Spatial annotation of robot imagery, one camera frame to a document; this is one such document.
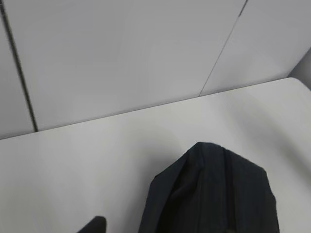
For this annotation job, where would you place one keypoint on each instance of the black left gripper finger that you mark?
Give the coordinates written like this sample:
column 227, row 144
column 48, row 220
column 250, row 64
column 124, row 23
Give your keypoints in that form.
column 96, row 225

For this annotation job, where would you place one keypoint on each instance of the dark blue fabric lunch bag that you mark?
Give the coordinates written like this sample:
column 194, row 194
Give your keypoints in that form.
column 210, row 189

